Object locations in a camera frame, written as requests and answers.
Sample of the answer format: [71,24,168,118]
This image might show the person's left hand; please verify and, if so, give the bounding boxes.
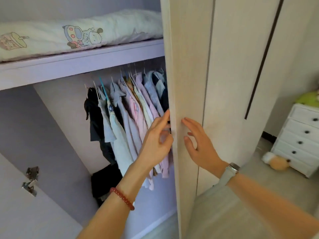
[136,109,174,173]

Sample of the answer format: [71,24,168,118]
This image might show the person's right hand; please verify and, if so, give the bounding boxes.
[181,118,229,178]

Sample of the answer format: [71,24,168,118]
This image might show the light wood wardrobe door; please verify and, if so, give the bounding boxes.
[196,0,284,197]
[160,0,215,239]

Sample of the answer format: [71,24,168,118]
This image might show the person's right forearm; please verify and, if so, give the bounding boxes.
[225,173,319,239]

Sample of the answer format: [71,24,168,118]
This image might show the person's left forearm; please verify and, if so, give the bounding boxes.
[77,162,155,239]

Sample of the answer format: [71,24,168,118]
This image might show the row of hanging shirts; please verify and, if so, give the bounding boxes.
[84,63,174,191]

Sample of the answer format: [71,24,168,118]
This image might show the black folded clothes pile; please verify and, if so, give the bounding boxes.
[91,163,123,207]

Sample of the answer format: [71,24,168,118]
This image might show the closed light wood wardrobe door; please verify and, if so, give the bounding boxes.
[196,0,284,197]

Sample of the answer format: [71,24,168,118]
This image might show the brown plush toy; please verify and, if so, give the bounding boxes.
[261,151,291,171]

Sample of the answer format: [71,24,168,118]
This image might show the white chest of drawers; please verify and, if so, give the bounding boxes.
[270,103,319,179]

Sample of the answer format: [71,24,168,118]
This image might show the lilac wardrobe shelf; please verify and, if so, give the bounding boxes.
[0,38,165,91]

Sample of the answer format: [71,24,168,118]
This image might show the green plush toy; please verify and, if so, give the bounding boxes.
[295,90,319,109]

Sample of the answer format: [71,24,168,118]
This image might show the metal door hinge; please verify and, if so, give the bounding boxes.
[22,166,40,197]

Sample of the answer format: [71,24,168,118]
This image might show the lilac open wardrobe door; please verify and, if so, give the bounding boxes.
[0,153,83,239]

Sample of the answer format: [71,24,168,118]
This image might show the white cartoon print quilt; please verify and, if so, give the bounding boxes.
[0,9,164,63]

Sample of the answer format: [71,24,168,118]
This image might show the white strap wristwatch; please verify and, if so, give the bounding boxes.
[219,162,241,187]

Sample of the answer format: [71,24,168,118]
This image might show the red bead bracelet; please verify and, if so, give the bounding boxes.
[110,187,135,211]

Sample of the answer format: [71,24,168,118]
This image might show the wardrobe door with black handle strip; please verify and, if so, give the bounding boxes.
[244,0,319,157]

